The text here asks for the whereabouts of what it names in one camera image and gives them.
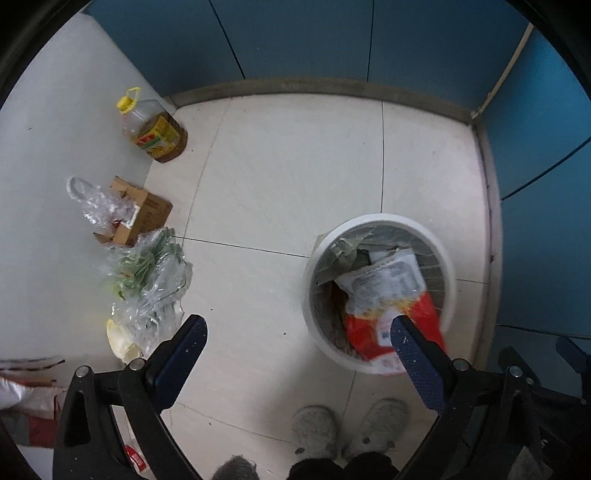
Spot white trash bin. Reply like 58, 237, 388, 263
302, 213, 458, 376

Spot small red label packet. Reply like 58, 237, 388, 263
124, 444, 149, 472

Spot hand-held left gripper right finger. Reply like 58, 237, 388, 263
389, 313, 543, 480

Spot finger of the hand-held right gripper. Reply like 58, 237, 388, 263
555, 336, 591, 372
498, 346, 583, 409

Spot red white plastic bag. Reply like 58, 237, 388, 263
0, 374, 63, 448

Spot person's dark clothing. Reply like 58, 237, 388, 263
215, 452, 400, 480

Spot blue kitchen cabinets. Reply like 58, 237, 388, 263
85, 0, 591, 335

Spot cooking oil bottle yellow cap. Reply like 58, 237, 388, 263
115, 86, 189, 164

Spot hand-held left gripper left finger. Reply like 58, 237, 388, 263
52, 314, 208, 480

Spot open cardboard box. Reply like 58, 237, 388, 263
92, 175, 174, 247

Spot red white snack bag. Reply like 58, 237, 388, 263
335, 249, 448, 377

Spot grey slipper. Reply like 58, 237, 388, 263
292, 405, 339, 460
344, 398, 411, 457

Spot grey cabinet plinth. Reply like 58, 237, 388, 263
161, 79, 505, 365

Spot pale cabbage piece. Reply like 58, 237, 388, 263
106, 318, 144, 361

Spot clear bag of vegetables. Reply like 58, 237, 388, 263
104, 226, 194, 361

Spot grey bin liner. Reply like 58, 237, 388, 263
314, 226, 444, 352

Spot crumpled clear plastic bag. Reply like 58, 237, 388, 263
67, 176, 139, 232

